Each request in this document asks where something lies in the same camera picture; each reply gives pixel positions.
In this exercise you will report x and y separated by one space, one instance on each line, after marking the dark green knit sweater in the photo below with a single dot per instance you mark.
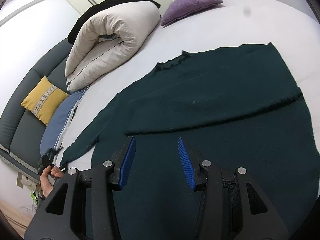
238 106

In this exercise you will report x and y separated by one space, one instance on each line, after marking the dark grey headboard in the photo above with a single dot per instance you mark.
28 111

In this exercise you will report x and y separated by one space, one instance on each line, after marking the person's left hand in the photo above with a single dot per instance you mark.
48 174

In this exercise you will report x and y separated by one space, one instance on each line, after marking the white bed sheet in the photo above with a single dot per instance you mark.
237 22

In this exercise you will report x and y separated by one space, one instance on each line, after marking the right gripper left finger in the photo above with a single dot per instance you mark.
63 214

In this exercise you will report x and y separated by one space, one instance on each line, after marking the folded beige duvet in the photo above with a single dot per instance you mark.
107 40

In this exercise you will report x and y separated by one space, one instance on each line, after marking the blue pillow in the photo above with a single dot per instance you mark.
60 122

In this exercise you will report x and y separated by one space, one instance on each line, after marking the yellow patterned cushion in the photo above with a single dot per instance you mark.
44 100

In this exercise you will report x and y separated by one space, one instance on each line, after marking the purple cushion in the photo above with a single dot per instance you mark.
180 9

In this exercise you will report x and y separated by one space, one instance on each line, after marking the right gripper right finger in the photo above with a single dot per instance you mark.
233 205

